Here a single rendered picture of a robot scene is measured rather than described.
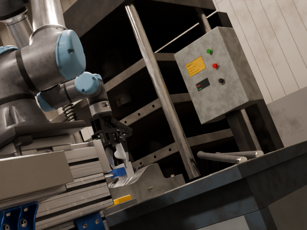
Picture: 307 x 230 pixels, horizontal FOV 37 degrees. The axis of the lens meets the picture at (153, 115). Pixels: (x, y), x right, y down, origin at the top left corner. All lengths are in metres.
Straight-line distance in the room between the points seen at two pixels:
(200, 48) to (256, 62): 2.39
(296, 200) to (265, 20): 3.42
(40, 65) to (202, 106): 1.33
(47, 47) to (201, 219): 0.63
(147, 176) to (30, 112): 0.81
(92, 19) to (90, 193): 1.60
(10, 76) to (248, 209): 0.68
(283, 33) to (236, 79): 2.43
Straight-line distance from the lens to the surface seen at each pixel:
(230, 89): 2.24
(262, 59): 4.67
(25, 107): 1.14
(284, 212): 1.34
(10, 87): 1.15
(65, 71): 1.14
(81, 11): 2.69
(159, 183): 1.87
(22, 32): 1.55
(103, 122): 1.66
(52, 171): 0.94
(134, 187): 1.77
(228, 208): 1.27
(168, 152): 2.42
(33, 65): 1.14
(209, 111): 2.31
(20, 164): 0.90
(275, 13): 4.67
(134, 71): 2.57
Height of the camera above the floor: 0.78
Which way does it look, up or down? 10 degrees up
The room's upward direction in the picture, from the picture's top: 21 degrees counter-clockwise
